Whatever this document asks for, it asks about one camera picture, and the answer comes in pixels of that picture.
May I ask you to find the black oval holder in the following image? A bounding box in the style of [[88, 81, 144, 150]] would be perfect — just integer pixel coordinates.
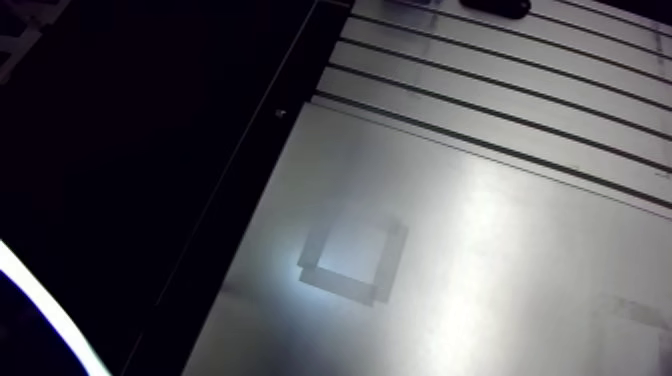
[[459, 0, 532, 20]]

